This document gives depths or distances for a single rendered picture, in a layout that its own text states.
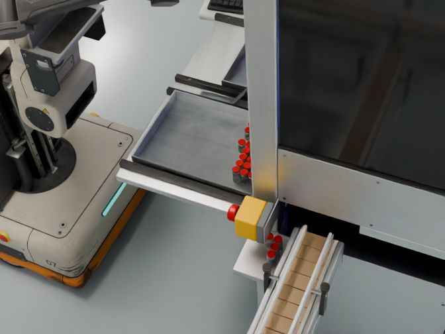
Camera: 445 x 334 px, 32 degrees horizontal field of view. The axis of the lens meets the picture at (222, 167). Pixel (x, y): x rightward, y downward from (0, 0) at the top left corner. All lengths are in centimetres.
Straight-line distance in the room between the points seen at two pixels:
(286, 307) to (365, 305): 36
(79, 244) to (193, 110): 77
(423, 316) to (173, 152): 77
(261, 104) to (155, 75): 202
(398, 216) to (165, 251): 142
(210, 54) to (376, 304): 88
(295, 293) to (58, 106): 100
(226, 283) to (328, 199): 119
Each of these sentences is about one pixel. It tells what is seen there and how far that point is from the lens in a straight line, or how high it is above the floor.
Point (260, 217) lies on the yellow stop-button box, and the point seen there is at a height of 103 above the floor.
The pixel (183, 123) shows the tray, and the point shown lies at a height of 88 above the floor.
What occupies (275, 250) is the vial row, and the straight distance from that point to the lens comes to 184.
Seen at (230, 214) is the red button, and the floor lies 101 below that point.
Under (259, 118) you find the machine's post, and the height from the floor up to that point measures 128.
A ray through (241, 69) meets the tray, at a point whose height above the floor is 88.
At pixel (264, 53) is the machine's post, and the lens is 147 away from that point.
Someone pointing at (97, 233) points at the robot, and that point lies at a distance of 279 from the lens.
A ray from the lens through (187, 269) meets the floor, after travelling 291.
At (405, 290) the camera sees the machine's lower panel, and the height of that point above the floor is 80.
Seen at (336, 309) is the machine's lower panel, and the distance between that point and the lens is 214.
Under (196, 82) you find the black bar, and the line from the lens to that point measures 223.
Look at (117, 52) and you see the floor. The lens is 372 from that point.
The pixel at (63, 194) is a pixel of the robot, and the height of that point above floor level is 28.
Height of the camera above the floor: 248
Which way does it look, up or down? 51 degrees down
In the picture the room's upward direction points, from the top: 5 degrees counter-clockwise
